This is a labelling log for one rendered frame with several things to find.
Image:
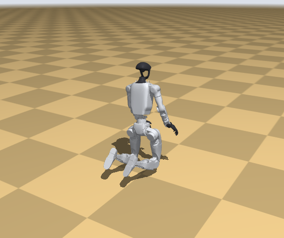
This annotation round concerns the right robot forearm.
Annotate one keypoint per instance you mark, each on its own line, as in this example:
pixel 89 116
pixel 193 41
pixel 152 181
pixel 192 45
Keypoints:
pixel 164 116

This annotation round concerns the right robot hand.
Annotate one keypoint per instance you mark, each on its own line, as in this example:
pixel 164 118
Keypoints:
pixel 173 127

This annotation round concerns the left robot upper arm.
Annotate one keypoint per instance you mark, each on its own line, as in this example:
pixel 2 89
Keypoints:
pixel 128 90

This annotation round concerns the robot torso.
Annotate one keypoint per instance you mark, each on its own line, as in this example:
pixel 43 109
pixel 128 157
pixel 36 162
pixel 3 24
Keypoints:
pixel 141 104

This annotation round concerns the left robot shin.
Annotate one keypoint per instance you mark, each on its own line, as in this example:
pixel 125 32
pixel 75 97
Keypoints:
pixel 123 158

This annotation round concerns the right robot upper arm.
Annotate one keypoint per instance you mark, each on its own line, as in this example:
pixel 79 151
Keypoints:
pixel 155 90

